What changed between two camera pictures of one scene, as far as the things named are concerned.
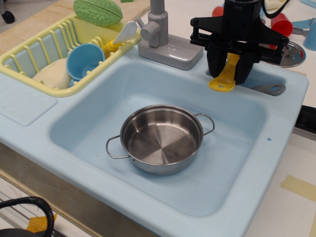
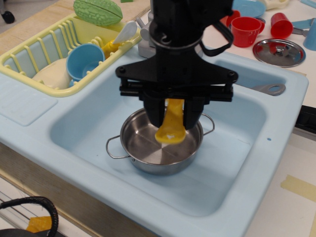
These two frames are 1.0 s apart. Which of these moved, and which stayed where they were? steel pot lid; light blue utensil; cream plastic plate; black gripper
Moved: black gripper
Stayed: light blue utensil; steel pot lid; cream plastic plate
